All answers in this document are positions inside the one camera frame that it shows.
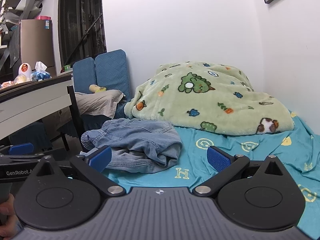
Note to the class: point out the yellow plush toy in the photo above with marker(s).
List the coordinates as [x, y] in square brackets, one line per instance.
[96, 89]

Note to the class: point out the teal smiley bed sheet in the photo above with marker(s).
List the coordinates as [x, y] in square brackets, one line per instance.
[297, 149]

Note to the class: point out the blue tissue pack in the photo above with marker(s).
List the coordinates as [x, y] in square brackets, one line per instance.
[40, 72]

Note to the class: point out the dark window with frame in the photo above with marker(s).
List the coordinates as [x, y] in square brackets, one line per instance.
[81, 31]

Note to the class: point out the beige grey clothing pile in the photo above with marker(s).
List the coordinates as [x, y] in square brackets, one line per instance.
[101, 103]

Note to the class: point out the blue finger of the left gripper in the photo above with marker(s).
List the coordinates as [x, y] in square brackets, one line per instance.
[21, 149]

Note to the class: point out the light blue denim jeans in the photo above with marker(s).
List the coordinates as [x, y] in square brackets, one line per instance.
[138, 146]

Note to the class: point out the brown refrigerator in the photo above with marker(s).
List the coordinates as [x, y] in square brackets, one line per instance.
[31, 42]

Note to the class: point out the blue folded cushion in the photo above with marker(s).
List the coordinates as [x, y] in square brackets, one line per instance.
[107, 70]

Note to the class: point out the person's left hand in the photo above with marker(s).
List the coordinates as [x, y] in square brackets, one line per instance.
[12, 226]

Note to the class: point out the green dinosaur fleece blanket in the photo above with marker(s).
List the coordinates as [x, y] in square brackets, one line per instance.
[211, 97]

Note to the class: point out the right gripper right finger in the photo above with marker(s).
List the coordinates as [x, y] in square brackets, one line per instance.
[228, 169]

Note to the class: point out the white table with black legs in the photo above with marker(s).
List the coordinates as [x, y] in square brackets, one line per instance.
[28, 102]

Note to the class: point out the white egg-shaped toy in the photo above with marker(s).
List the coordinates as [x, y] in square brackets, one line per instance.
[25, 71]

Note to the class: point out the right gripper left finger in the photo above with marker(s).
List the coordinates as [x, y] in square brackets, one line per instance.
[90, 167]

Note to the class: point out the wall shelves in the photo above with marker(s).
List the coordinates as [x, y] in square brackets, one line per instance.
[12, 12]

